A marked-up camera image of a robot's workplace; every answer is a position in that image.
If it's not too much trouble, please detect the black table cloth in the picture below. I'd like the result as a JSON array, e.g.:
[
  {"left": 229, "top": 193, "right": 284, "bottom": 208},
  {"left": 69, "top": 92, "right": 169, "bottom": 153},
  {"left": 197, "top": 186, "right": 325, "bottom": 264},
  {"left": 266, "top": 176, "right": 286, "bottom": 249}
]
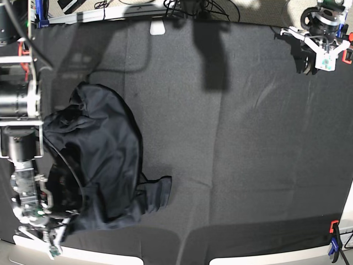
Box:
[{"left": 35, "top": 20, "right": 352, "bottom": 264}]

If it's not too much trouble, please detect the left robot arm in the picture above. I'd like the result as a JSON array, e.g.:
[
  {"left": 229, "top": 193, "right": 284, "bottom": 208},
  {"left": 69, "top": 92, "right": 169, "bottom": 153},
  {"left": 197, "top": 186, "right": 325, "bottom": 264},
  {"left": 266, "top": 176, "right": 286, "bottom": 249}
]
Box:
[{"left": 280, "top": 1, "right": 352, "bottom": 75}]

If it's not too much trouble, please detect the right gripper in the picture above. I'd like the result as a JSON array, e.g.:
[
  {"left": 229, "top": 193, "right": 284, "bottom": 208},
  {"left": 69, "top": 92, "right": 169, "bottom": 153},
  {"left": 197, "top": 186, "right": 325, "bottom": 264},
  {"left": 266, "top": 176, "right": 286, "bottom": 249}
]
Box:
[{"left": 12, "top": 198, "right": 72, "bottom": 260}]

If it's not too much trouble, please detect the red clamp right rear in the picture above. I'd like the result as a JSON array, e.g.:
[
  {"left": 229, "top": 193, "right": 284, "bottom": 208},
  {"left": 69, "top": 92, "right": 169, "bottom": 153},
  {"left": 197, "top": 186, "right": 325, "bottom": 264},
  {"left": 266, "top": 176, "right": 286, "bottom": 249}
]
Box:
[{"left": 342, "top": 33, "right": 353, "bottom": 65}]

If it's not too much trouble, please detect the dark navy t-shirt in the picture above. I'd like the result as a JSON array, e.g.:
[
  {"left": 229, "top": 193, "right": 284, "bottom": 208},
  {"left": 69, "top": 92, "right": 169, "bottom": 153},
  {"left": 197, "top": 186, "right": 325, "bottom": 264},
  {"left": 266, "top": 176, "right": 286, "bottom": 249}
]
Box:
[{"left": 44, "top": 82, "right": 172, "bottom": 234}]

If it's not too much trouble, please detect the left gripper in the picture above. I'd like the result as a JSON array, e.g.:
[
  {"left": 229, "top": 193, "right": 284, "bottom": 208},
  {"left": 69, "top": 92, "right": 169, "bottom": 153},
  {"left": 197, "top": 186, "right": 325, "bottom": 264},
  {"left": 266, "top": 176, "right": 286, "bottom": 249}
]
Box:
[{"left": 280, "top": 26, "right": 352, "bottom": 71}]

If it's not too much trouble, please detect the red clamp left rear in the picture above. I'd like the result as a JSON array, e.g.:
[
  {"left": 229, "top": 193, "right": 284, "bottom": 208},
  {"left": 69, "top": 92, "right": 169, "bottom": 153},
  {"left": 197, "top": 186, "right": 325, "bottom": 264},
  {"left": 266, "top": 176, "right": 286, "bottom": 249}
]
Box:
[{"left": 18, "top": 41, "right": 30, "bottom": 81}]

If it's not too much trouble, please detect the blue red clamp front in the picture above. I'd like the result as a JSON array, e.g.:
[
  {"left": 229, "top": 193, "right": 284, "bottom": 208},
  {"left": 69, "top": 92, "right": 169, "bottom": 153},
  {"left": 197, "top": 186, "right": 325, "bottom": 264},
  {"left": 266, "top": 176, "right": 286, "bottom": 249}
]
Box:
[{"left": 328, "top": 220, "right": 343, "bottom": 263}]

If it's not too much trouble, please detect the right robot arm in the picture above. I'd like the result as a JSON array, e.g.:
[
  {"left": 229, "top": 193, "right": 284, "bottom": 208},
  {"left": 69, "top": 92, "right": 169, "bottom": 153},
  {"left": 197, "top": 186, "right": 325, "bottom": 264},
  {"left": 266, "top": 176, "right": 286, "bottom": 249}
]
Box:
[{"left": 1, "top": 1, "right": 70, "bottom": 259}]

